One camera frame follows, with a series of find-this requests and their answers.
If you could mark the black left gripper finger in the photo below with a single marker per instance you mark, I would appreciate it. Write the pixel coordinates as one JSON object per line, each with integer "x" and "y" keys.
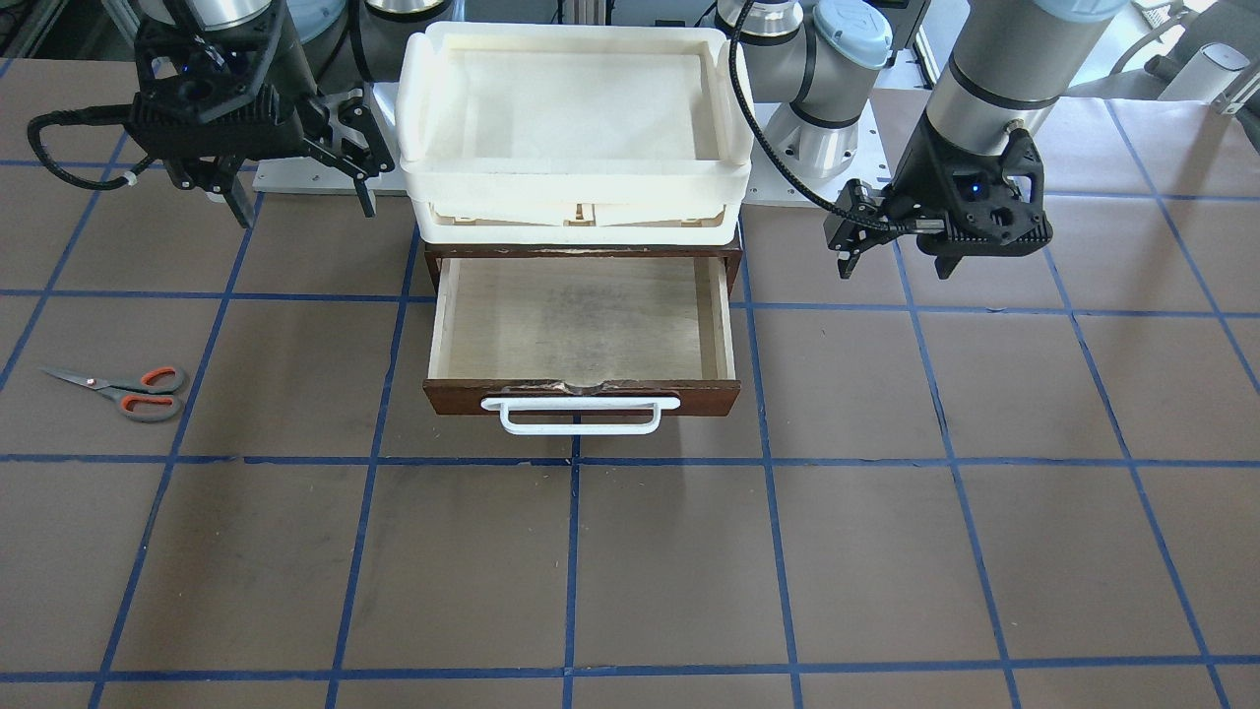
{"x": 848, "y": 256}
{"x": 946, "y": 264}

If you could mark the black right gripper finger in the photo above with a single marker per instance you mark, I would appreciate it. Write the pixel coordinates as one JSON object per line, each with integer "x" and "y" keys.
{"x": 365, "y": 195}
{"x": 239, "y": 203}

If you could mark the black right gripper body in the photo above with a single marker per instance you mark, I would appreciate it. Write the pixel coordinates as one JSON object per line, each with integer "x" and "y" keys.
{"x": 286, "y": 67}

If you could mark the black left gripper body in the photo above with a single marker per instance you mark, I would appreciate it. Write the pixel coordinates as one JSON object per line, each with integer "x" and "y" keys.
{"x": 911, "y": 175}

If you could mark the orange grey scissors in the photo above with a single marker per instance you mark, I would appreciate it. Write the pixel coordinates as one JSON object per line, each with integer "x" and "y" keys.
{"x": 149, "y": 398}

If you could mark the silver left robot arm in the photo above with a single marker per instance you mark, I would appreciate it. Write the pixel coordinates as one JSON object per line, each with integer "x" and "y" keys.
{"x": 813, "y": 70}

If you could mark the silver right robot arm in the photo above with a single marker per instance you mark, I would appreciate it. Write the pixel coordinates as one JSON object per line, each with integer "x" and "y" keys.
{"x": 196, "y": 17}

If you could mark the open wooden drawer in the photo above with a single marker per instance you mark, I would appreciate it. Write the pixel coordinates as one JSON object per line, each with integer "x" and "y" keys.
{"x": 624, "y": 330}

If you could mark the dark brown wooden cabinet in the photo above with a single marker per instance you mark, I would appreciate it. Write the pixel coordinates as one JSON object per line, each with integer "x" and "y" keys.
{"x": 730, "y": 254}

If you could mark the white foam tray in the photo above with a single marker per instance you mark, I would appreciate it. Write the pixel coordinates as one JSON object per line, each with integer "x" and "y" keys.
{"x": 571, "y": 135}

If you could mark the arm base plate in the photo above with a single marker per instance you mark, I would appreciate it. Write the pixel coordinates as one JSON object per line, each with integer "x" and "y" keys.
{"x": 866, "y": 161}
{"x": 307, "y": 177}

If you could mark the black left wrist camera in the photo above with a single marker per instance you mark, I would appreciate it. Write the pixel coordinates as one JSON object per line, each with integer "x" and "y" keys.
{"x": 994, "y": 204}

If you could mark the white drawer handle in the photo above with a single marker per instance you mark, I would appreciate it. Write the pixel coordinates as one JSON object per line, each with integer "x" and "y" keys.
{"x": 523, "y": 415}

